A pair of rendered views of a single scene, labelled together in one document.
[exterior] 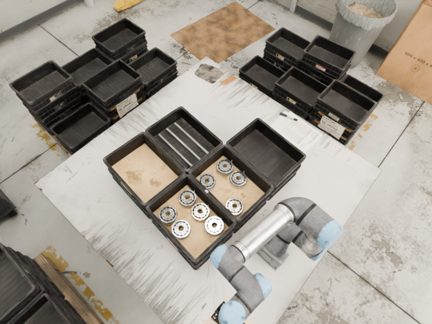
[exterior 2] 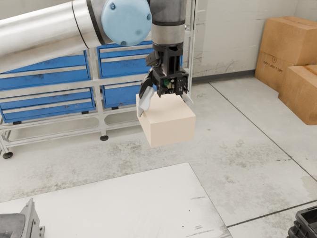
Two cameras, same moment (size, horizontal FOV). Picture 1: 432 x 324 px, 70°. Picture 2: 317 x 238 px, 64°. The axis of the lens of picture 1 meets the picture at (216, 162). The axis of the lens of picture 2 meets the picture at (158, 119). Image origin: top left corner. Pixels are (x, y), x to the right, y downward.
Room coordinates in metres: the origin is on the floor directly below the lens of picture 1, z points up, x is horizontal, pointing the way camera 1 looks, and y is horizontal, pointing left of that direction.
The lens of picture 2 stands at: (0.56, 0.24, 1.47)
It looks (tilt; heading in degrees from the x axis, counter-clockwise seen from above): 33 degrees down; 215
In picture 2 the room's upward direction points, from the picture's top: straight up
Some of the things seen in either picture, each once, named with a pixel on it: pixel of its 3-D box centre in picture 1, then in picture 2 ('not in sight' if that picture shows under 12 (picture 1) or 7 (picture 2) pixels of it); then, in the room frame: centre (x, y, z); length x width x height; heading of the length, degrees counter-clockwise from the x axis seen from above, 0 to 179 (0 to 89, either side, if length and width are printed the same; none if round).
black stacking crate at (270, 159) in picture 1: (263, 154); not in sight; (1.01, -0.29, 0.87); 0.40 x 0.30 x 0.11; 48
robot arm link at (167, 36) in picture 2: not in sight; (169, 32); (0.07, -0.08, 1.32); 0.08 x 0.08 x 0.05
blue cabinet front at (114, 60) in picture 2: not in sight; (143, 74); (-1.02, -1.05, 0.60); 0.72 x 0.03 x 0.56; 142
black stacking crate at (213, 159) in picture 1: (229, 184); not in sight; (0.79, -0.09, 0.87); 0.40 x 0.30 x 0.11; 48
